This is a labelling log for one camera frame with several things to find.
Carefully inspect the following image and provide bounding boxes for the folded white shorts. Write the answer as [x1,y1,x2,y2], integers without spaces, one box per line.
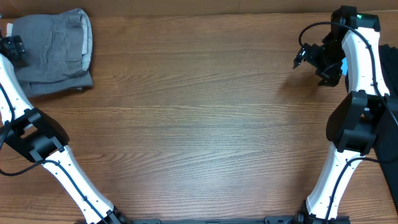
[6,23,13,37]

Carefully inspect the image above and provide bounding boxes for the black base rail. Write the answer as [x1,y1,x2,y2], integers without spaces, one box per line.
[131,215,294,224]

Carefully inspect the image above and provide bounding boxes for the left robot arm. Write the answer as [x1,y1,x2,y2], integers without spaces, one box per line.
[1,35,130,223]

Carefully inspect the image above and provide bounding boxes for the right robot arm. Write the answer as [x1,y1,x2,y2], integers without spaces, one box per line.
[294,6,397,223]

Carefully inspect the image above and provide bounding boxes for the black garment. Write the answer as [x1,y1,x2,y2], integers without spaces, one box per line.
[345,44,398,212]

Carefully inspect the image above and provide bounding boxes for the light blue cloth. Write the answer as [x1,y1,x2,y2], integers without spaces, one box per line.
[341,58,348,76]

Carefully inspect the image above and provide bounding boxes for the grey shorts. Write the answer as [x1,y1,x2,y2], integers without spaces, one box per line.
[11,8,93,97]

